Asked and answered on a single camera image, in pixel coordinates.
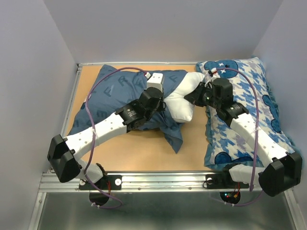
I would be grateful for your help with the dark blue lettered pillowcase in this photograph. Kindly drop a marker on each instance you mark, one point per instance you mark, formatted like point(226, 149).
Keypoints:
point(114, 89)

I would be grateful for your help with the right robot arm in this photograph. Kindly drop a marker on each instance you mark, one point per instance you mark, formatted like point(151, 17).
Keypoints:
point(281, 169)

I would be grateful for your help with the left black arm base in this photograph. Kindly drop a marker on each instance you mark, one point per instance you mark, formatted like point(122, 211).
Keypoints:
point(107, 184)

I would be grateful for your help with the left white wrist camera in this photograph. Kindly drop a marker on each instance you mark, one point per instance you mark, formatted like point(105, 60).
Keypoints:
point(156, 81)

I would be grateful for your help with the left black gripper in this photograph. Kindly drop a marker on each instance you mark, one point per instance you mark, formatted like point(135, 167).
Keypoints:
point(160, 107)

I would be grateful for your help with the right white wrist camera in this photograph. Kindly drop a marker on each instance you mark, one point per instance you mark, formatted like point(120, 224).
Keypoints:
point(213, 73)

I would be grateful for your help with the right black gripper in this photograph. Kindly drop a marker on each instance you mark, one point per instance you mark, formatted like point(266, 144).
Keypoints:
point(195, 96)

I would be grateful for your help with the blue houndstooth bear pillow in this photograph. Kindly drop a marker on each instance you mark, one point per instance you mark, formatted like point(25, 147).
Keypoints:
point(251, 89)

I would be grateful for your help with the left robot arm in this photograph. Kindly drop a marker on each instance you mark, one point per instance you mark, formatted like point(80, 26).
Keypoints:
point(65, 153)

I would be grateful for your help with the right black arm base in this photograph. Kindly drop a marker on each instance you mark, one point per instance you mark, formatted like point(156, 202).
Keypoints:
point(232, 193)

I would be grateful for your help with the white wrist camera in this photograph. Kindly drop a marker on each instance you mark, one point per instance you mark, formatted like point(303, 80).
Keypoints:
point(156, 81)
point(213, 73)

